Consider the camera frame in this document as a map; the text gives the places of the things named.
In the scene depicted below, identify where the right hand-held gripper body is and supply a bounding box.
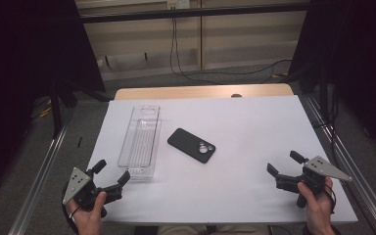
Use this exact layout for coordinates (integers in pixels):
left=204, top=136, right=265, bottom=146
left=296, top=155, right=353, bottom=210

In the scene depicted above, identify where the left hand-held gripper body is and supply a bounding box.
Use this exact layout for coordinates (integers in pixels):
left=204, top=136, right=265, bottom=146
left=62, top=166, right=113, bottom=219

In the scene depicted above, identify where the person's left hand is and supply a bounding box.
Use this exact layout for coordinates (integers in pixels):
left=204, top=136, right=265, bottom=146
left=66, top=191, right=109, bottom=235

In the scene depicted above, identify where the person's right hand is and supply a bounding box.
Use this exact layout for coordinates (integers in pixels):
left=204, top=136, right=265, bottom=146
left=297, top=176, right=336, bottom=235

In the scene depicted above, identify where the clear plastic tray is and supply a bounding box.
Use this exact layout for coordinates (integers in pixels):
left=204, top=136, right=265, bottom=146
left=117, top=104, right=163, bottom=179

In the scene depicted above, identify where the black metal stand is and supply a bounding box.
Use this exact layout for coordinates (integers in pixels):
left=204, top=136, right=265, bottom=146
left=48, top=77, right=112, bottom=139

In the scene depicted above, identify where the black curtain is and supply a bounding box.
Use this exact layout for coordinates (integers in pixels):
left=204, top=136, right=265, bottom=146
left=288, top=0, right=376, bottom=163
left=0, top=0, right=106, bottom=202

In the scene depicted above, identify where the black horizontal bar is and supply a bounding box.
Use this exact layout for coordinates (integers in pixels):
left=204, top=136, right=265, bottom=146
left=78, top=2, right=310, bottom=24

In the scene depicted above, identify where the left hand-held gripper black cable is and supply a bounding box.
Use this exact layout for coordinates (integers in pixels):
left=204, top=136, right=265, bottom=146
left=61, top=182, right=80, bottom=235

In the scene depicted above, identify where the hand-held gripper black cable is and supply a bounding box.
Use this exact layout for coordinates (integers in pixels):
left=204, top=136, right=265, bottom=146
left=322, top=185, right=338, bottom=215
left=61, top=182, right=80, bottom=235

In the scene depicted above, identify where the right hand-held gripper black cable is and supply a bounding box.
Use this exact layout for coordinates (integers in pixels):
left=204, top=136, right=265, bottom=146
left=322, top=185, right=338, bottom=215

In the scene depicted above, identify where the aluminium rail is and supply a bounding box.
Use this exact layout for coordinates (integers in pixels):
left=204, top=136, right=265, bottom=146
left=302, top=95, right=376, bottom=235
left=8, top=125, right=71, bottom=235

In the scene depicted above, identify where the black floor cable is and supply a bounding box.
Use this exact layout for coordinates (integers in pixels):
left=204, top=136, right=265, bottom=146
left=189, top=58, right=294, bottom=85

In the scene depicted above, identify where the black wall cable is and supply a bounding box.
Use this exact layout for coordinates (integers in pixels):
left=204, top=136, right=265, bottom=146
left=169, top=17, right=216, bottom=85

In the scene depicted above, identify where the white wall outlet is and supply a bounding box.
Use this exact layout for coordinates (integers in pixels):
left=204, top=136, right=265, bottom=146
left=166, top=0, right=191, bottom=10

